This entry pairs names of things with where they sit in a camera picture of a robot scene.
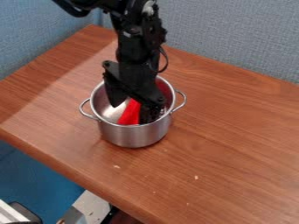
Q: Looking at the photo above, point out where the grey white box under table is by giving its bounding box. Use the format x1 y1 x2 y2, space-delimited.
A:
55 191 110 224

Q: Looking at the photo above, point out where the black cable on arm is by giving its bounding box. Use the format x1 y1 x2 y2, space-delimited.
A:
156 46 170 74

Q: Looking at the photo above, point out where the red plastic block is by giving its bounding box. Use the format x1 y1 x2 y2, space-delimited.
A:
117 99 141 125

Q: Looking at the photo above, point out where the dark object bottom left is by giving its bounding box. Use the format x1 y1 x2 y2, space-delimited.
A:
0 199 42 224

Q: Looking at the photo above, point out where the stainless steel pot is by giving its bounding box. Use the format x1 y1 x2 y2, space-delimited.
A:
78 76 186 148

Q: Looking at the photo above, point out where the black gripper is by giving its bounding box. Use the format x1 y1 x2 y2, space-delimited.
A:
102 38 166 124

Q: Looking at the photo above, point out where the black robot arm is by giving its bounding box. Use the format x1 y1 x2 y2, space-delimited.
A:
51 0 166 125

